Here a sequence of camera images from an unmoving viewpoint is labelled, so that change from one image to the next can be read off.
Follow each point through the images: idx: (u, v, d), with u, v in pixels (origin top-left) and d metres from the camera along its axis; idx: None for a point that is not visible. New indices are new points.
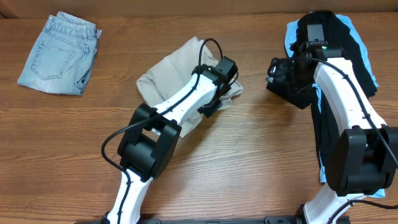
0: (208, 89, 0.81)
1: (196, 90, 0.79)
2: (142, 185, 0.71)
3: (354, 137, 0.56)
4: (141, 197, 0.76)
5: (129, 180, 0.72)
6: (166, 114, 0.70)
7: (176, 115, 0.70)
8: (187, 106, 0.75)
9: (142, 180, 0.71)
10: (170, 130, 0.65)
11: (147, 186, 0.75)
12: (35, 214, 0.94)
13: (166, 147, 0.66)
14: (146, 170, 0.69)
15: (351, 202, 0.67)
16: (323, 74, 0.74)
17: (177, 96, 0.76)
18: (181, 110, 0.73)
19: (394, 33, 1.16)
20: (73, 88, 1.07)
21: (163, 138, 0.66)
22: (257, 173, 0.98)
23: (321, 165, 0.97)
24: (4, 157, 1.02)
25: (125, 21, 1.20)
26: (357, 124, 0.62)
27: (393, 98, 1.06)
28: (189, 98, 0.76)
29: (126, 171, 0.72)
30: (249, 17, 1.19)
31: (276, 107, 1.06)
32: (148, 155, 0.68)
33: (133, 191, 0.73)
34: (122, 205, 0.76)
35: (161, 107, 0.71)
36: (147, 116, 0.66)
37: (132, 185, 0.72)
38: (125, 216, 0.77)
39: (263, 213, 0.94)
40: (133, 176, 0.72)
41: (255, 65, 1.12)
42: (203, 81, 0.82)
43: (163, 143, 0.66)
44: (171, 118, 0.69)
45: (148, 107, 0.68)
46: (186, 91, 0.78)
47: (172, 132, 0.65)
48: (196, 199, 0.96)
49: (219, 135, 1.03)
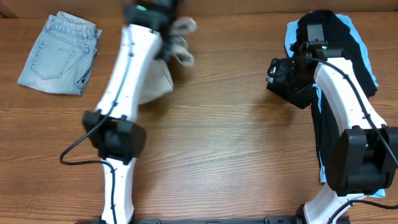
0: (146, 46, 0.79)
1: (134, 56, 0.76)
2: (126, 168, 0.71)
3: (354, 137, 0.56)
4: (129, 183, 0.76)
5: (112, 168, 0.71)
6: (113, 112, 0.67)
7: (125, 105, 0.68)
8: (133, 82, 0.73)
9: (124, 163, 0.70)
10: (124, 127, 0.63)
11: (132, 168, 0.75)
12: (35, 214, 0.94)
13: (130, 140, 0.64)
14: (125, 155, 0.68)
15: (351, 202, 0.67)
16: (323, 74, 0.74)
17: (117, 79, 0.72)
18: (127, 96, 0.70)
19: (395, 33, 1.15)
20: (73, 88, 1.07)
21: (121, 135, 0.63)
22: (257, 173, 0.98)
23: (321, 165, 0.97)
24: (4, 157, 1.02)
25: None
26: (357, 124, 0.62)
27: (393, 98, 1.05)
28: (131, 72, 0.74)
29: (106, 161, 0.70)
30: (249, 17, 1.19)
31: (276, 107, 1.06)
32: (120, 146, 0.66)
33: (119, 178, 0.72)
34: (113, 195, 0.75)
35: (107, 105, 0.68)
36: (93, 122, 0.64)
37: (116, 172, 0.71)
38: (119, 208, 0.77)
39: (263, 213, 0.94)
40: (115, 163, 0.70)
41: (255, 65, 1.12)
42: (137, 37, 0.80)
43: (124, 138, 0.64)
44: (120, 113, 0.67)
45: (93, 113, 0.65)
46: (124, 63, 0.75)
47: (126, 129, 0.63)
48: (196, 199, 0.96)
49: (219, 135, 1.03)
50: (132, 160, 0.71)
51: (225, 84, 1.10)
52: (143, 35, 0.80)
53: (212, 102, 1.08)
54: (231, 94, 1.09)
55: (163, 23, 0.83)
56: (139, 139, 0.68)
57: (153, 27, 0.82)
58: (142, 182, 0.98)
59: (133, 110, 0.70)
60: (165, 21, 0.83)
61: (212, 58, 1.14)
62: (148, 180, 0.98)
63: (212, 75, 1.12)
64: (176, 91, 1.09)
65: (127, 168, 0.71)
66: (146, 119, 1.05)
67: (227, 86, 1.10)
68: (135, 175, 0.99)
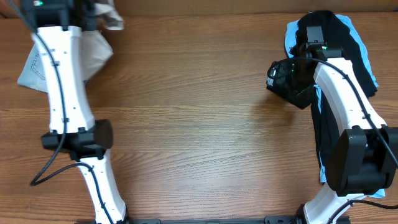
0: (67, 46, 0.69)
1: (60, 63, 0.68)
2: (103, 163, 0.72)
3: (353, 137, 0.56)
4: (111, 178, 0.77)
5: (89, 167, 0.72)
6: (68, 129, 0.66)
7: (75, 119, 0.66)
8: (72, 90, 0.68)
9: (98, 158, 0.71)
10: (84, 138, 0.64)
11: (109, 162, 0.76)
12: (35, 214, 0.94)
13: (97, 145, 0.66)
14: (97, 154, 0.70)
15: (351, 202, 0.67)
16: (323, 75, 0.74)
17: (55, 96, 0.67)
18: (73, 108, 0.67)
19: (394, 34, 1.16)
20: None
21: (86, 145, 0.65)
22: (257, 173, 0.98)
23: (321, 165, 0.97)
24: (4, 157, 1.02)
25: (125, 21, 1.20)
26: (357, 124, 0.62)
27: (393, 98, 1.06)
28: (64, 82, 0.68)
29: (81, 162, 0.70)
30: (249, 17, 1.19)
31: (276, 107, 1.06)
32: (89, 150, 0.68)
33: (99, 174, 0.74)
34: (101, 193, 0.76)
35: (58, 126, 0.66)
36: (55, 144, 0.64)
37: (95, 170, 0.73)
38: (109, 205, 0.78)
39: (263, 213, 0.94)
40: (90, 162, 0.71)
41: (255, 65, 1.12)
42: (50, 40, 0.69)
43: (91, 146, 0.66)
44: (75, 127, 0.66)
45: (51, 135, 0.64)
46: (53, 76, 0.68)
47: (89, 138, 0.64)
48: (196, 199, 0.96)
49: (219, 135, 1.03)
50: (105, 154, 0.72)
51: (226, 84, 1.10)
52: (56, 33, 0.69)
53: (212, 102, 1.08)
54: (231, 94, 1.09)
55: (69, 10, 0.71)
56: (104, 137, 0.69)
57: (63, 20, 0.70)
58: (142, 182, 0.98)
59: (86, 117, 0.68)
60: (71, 6, 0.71)
61: (212, 58, 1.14)
62: (148, 180, 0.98)
63: (212, 75, 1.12)
64: (176, 92, 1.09)
65: (103, 162, 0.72)
66: (145, 119, 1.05)
67: (227, 86, 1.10)
68: (136, 174, 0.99)
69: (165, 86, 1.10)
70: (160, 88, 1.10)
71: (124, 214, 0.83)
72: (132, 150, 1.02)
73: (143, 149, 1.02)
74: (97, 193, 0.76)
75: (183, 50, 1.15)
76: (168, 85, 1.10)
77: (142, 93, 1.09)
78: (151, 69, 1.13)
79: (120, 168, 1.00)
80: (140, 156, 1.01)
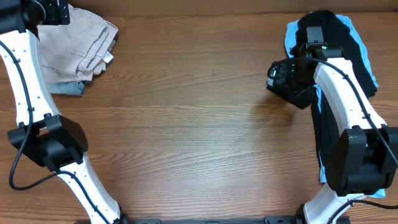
0: (26, 45, 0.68)
1: (21, 60, 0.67)
2: (84, 166, 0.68)
3: (354, 137, 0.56)
4: (96, 180, 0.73)
5: (71, 173, 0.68)
6: (33, 119, 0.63)
7: (41, 108, 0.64)
8: (35, 82, 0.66)
9: (77, 163, 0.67)
10: (51, 124, 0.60)
11: (91, 165, 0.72)
12: (35, 214, 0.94)
13: (67, 134, 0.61)
14: (76, 155, 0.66)
15: (351, 202, 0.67)
16: (323, 75, 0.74)
17: (16, 85, 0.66)
18: (37, 97, 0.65)
19: (394, 34, 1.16)
20: (74, 88, 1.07)
21: (54, 132, 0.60)
22: (257, 173, 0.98)
23: (321, 165, 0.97)
24: (4, 157, 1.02)
25: (125, 21, 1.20)
26: (357, 124, 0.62)
27: (393, 98, 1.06)
28: (28, 76, 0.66)
29: (61, 170, 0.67)
30: (248, 17, 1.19)
31: (276, 108, 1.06)
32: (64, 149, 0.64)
33: (84, 178, 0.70)
34: (90, 196, 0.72)
35: (22, 116, 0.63)
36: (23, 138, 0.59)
37: (78, 176, 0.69)
38: (102, 206, 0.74)
39: (263, 213, 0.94)
40: (71, 167, 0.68)
41: (255, 65, 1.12)
42: (9, 42, 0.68)
43: (60, 134, 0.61)
44: (42, 115, 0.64)
45: (16, 129, 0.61)
46: (15, 72, 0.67)
47: (57, 124, 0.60)
48: (196, 199, 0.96)
49: (219, 135, 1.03)
50: (84, 157, 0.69)
51: (225, 84, 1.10)
52: (14, 37, 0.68)
53: (212, 102, 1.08)
54: (231, 94, 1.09)
55: (25, 23, 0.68)
56: (77, 133, 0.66)
57: (19, 26, 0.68)
58: (142, 182, 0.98)
59: (53, 106, 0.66)
60: (27, 20, 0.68)
61: (212, 58, 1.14)
62: (148, 180, 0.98)
63: (212, 75, 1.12)
64: (176, 92, 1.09)
65: (83, 165, 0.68)
66: (145, 119, 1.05)
67: (227, 86, 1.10)
68: (136, 174, 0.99)
69: (165, 86, 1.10)
70: (160, 88, 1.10)
71: (118, 212, 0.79)
72: (132, 150, 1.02)
73: (143, 149, 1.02)
74: (86, 196, 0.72)
75: (183, 50, 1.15)
76: (168, 85, 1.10)
77: (142, 93, 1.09)
78: (151, 69, 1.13)
79: (120, 168, 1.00)
80: (140, 156, 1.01)
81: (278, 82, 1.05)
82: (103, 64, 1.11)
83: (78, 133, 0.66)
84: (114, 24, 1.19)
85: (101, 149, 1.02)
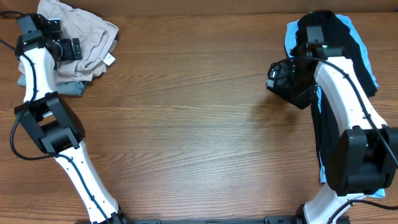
0: (41, 55, 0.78)
1: (36, 63, 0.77)
2: (81, 151, 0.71)
3: (354, 137, 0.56)
4: (93, 170, 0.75)
5: (69, 158, 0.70)
6: (37, 97, 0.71)
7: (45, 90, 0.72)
8: (43, 74, 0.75)
9: (74, 147, 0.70)
10: (51, 100, 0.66)
11: (89, 157, 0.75)
12: (35, 214, 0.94)
13: (64, 112, 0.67)
14: (73, 137, 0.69)
15: (351, 202, 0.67)
16: (323, 74, 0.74)
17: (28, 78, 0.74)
18: (42, 83, 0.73)
19: (394, 34, 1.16)
20: (73, 88, 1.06)
21: (53, 108, 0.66)
22: (257, 173, 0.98)
23: (321, 165, 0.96)
24: (4, 157, 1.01)
25: (125, 21, 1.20)
26: (357, 124, 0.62)
27: (393, 98, 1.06)
28: (39, 71, 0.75)
29: (60, 154, 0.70)
30: (248, 17, 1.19)
31: (276, 108, 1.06)
32: (61, 129, 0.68)
33: (81, 165, 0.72)
34: (87, 187, 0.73)
35: (28, 96, 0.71)
36: (25, 112, 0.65)
37: (75, 161, 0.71)
38: (99, 197, 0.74)
39: (264, 213, 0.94)
40: (69, 152, 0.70)
41: (255, 65, 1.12)
42: (30, 51, 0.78)
43: (56, 111, 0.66)
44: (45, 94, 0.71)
45: (20, 106, 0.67)
46: (29, 71, 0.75)
47: (56, 100, 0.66)
48: (196, 199, 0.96)
49: (219, 135, 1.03)
50: (81, 142, 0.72)
51: (226, 84, 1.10)
52: (35, 50, 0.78)
53: (212, 102, 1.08)
54: (231, 94, 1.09)
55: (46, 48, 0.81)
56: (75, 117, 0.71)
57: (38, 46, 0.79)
58: (142, 182, 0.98)
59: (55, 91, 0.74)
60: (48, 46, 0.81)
61: (212, 58, 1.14)
62: (148, 180, 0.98)
63: (212, 75, 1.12)
64: (176, 91, 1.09)
65: (80, 150, 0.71)
66: (145, 119, 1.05)
67: (227, 86, 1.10)
68: (136, 174, 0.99)
69: (165, 86, 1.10)
70: (160, 88, 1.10)
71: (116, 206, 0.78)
72: (132, 150, 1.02)
73: (143, 149, 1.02)
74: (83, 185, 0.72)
75: (183, 50, 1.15)
76: (168, 85, 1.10)
77: (142, 93, 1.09)
78: (151, 68, 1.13)
79: (120, 168, 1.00)
80: (140, 156, 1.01)
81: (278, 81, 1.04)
82: (104, 65, 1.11)
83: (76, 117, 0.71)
84: (114, 24, 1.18)
85: (101, 149, 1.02)
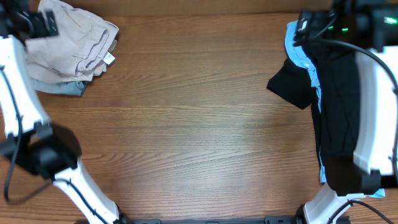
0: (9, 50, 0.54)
1: (5, 67, 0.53)
2: (80, 171, 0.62)
3: (367, 182, 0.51)
4: (91, 182, 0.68)
5: (68, 180, 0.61)
6: (23, 126, 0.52)
7: (28, 114, 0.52)
8: (22, 88, 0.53)
9: (73, 168, 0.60)
10: (43, 131, 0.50)
11: (86, 170, 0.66)
12: (35, 214, 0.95)
13: (60, 142, 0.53)
14: (71, 160, 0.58)
15: (351, 202, 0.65)
16: (367, 71, 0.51)
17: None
18: (24, 102, 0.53)
19: None
20: (74, 88, 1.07)
21: (47, 142, 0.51)
22: (257, 173, 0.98)
23: (321, 165, 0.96)
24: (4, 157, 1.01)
25: (125, 21, 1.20)
26: (379, 167, 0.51)
27: None
28: (12, 80, 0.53)
29: (56, 178, 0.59)
30: (249, 17, 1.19)
31: (276, 108, 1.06)
32: (56, 158, 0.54)
33: (81, 184, 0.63)
34: (88, 202, 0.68)
35: (10, 125, 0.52)
36: (13, 150, 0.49)
37: (74, 182, 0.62)
38: (101, 209, 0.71)
39: (264, 213, 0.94)
40: (66, 174, 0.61)
41: (255, 65, 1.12)
42: None
43: (53, 142, 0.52)
44: (31, 123, 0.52)
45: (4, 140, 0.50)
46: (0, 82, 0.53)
47: (48, 130, 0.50)
48: (196, 199, 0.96)
49: (219, 135, 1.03)
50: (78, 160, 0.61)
51: (226, 84, 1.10)
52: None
53: (212, 102, 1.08)
54: (231, 94, 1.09)
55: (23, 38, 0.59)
56: (68, 137, 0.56)
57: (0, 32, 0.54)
58: (142, 182, 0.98)
59: (42, 111, 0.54)
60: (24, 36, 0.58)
61: (212, 58, 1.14)
62: (148, 180, 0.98)
63: (212, 75, 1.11)
64: (176, 91, 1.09)
65: (79, 170, 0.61)
66: (145, 119, 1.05)
67: (227, 86, 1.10)
68: (136, 174, 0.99)
69: (165, 86, 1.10)
70: (160, 88, 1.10)
71: (116, 213, 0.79)
72: (132, 150, 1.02)
73: (143, 149, 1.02)
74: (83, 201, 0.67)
75: (183, 50, 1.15)
76: (168, 85, 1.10)
77: (143, 93, 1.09)
78: (151, 69, 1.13)
79: (120, 168, 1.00)
80: (140, 156, 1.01)
81: (281, 77, 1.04)
82: (104, 65, 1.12)
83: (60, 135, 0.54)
84: (114, 24, 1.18)
85: (101, 149, 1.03)
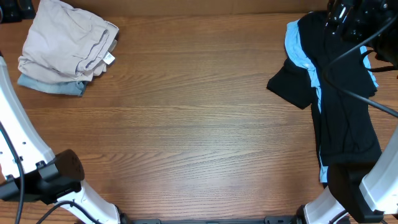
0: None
1: None
2: (83, 192, 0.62)
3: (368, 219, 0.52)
4: (92, 194, 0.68)
5: (70, 201, 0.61)
6: (24, 168, 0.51)
7: (30, 155, 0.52)
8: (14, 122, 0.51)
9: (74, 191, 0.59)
10: (46, 172, 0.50)
11: (87, 185, 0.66)
12: (35, 214, 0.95)
13: (65, 177, 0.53)
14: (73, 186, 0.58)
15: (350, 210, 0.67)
16: None
17: None
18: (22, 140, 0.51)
19: None
20: (73, 88, 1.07)
21: (51, 180, 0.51)
22: (257, 173, 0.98)
23: (321, 166, 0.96)
24: None
25: (125, 21, 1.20)
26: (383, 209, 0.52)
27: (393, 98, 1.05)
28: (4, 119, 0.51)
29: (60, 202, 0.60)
30: (248, 17, 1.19)
31: (277, 108, 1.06)
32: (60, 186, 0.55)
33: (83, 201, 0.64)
34: (90, 214, 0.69)
35: (12, 168, 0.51)
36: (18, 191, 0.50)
37: (76, 201, 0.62)
38: (103, 218, 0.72)
39: (264, 213, 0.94)
40: (69, 197, 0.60)
41: (256, 65, 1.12)
42: None
43: (56, 180, 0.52)
44: (33, 164, 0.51)
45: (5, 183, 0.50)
46: None
47: (53, 170, 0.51)
48: (196, 199, 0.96)
49: (219, 135, 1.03)
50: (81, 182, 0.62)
51: (226, 84, 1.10)
52: None
53: (212, 102, 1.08)
54: (231, 94, 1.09)
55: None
56: (70, 164, 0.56)
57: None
58: (142, 182, 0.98)
59: (42, 145, 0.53)
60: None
61: (212, 58, 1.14)
62: (148, 180, 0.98)
63: (212, 75, 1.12)
64: (176, 91, 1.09)
65: (82, 191, 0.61)
66: (145, 119, 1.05)
67: (227, 86, 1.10)
68: (136, 174, 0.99)
69: (165, 86, 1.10)
70: (160, 88, 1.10)
71: (117, 216, 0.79)
72: (132, 150, 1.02)
73: (143, 149, 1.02)
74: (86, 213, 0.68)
75: (183, 50, 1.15)
76: (168, 85, 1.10)
77: (142, 93, 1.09)
78: (151, 69, 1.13)
79: (120, 168, 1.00)
80: (140, 156, 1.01)
81: (282, 77, 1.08)
82: (104, 65, 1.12)
83: (64, 168, 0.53)
84: (114, 24, 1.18)
85: (101, 149, 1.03)
